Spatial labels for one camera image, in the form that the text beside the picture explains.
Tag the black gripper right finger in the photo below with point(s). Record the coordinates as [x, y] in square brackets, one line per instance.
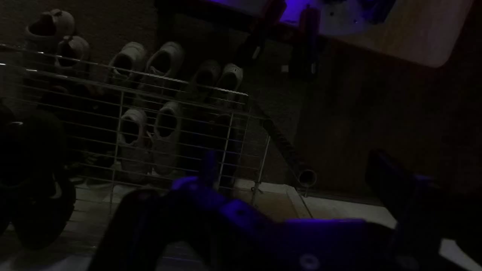
[416, 211]

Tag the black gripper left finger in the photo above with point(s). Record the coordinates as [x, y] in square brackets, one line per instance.
[241, 220]

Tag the dark metal tube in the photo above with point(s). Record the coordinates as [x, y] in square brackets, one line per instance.
[286, 145]

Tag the white cup in rack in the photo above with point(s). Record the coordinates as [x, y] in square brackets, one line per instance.
[132, 133]

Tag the light wooden table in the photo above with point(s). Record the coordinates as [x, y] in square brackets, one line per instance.
[411, 30]

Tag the black shoe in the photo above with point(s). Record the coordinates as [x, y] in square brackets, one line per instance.
[35, 175]

